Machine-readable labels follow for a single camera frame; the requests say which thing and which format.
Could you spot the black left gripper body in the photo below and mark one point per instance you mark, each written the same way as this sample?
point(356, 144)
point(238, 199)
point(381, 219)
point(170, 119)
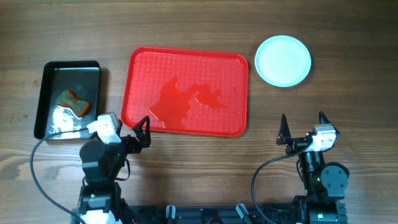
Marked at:
point(130, 145)

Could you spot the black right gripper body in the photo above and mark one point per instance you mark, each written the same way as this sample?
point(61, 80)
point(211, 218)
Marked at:
point(296, 144)

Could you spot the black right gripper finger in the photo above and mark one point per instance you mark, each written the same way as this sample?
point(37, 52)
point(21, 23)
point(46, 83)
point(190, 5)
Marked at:
point(284, 136)
point(324, 120)

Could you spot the white plate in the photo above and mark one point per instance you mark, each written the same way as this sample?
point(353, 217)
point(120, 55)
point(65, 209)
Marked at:
point(282, 61)

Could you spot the orange green sponge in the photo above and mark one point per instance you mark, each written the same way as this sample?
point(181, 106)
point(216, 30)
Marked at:
point(68, 100)

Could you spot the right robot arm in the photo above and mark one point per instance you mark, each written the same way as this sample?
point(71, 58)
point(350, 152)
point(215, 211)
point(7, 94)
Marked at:
point(324, 183)

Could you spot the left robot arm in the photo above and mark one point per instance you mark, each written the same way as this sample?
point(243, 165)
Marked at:
point(100, 198)

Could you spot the red plastic tray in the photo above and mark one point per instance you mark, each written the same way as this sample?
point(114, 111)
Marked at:
point(187, 91)

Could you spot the black water basin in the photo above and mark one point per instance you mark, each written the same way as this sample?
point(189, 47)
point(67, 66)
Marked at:
point(83, 79)

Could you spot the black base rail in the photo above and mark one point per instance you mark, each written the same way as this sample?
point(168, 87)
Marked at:
point(240, 213)

